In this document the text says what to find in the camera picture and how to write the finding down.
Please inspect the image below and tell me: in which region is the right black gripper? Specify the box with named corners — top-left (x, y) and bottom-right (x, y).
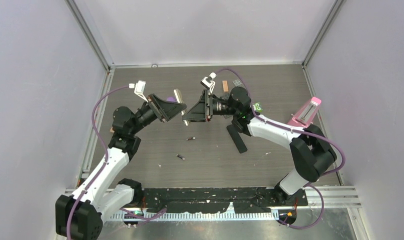
top-left (183, 90), bottom-right (239, 124)

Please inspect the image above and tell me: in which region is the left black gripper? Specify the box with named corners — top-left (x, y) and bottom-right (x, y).
top-left (130, 94), bottom-right (186, 135)

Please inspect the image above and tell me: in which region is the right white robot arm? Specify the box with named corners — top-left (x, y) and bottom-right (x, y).
top-left (182, 86), bottom-right (337, 205)

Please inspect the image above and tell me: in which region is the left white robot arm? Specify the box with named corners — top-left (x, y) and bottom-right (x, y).
top-left (55, 94), bottom-right (187, 240)

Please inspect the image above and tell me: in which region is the purple plastic toy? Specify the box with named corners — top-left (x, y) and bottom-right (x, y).
top-left (166, 96), bottom-right (176, 102)

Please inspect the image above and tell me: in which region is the orange wooden block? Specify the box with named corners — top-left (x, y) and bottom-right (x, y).
top-left (222, 80), bottom-right (229, 93)

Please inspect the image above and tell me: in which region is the grey lego tower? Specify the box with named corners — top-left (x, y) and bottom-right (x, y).
top-left (233, 79), bottom-right (242, 87)

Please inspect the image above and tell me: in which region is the green owl toy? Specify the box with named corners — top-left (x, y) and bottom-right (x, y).
top-left (252, 102), bottom-right (263, 113)

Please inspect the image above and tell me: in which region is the pink metronome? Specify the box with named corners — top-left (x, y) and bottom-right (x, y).
top-left (287, 97), bottom-right (322, 128)

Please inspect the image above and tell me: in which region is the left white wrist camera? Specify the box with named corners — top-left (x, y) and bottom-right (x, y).
top-left (128, 80), bottom-right (148, 102)

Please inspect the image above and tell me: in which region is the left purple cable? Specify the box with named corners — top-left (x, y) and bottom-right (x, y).
top-left (66, 84), bottom-right (136, 240)

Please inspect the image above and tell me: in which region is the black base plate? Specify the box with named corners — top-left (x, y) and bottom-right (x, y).
top-left (144, 186), bottom-right (308, 214)

